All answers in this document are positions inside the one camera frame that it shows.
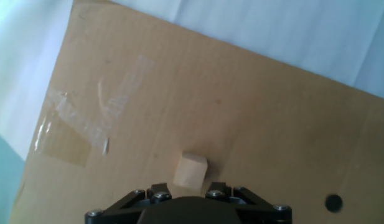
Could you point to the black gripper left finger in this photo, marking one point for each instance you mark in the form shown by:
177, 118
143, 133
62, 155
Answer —
117, 213

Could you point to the small wooden block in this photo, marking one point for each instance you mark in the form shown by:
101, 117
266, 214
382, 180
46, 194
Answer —
190, 171

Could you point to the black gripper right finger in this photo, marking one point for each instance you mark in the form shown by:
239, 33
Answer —
263, 213

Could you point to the brown cardboard sheet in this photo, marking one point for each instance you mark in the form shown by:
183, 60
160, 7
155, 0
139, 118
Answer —
257, 124

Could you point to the clear tape patch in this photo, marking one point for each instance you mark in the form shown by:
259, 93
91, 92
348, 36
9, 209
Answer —
86, 124

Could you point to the small black round disc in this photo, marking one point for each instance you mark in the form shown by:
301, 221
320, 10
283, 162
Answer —
334, 203

